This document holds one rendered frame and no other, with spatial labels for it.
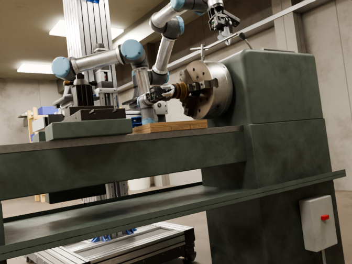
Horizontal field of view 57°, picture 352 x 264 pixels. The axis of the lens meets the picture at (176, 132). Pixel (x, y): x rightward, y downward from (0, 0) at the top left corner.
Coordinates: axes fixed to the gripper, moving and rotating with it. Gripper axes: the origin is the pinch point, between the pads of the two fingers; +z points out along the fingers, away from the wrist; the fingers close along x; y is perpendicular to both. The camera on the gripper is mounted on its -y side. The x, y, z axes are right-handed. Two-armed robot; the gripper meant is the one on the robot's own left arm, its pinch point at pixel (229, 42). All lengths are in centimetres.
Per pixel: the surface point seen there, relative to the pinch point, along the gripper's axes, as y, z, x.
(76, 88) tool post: 73, 13, -27
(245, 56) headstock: -6.3, 8.3, 1.5
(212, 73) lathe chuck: 10.3, 13.8, -6.9
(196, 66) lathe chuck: 11.3, 5.1, -16.5
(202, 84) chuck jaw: 15.2, 17.8, -10.5
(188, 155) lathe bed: 31, 52, -13
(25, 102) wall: -1, -298, -811
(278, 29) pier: -259, -136, -157
